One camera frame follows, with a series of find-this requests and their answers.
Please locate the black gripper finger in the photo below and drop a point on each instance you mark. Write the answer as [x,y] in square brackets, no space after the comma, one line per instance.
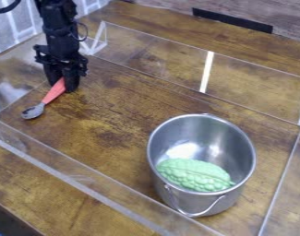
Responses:
[53,75]
[71,79]

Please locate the green bitter gourd toy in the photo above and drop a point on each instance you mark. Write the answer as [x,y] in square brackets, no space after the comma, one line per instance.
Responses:
[194,175]

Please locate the black strip on wall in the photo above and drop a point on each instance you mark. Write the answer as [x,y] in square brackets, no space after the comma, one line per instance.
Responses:
[240,22]

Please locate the stainless steel pot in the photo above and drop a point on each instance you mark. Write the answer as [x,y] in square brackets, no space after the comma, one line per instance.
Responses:
[201,158]

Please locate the pink handled metal spoon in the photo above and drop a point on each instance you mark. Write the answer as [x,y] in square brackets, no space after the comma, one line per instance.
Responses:
[35,111]

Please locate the clear acrylic enclosure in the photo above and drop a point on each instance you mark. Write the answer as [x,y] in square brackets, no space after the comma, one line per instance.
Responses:
[74,172]

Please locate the clear acrylic triangle bracket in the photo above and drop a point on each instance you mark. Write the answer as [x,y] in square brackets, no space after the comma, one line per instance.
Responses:
[93,45]

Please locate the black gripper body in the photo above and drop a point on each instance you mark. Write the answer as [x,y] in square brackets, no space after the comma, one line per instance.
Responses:
[59,54]

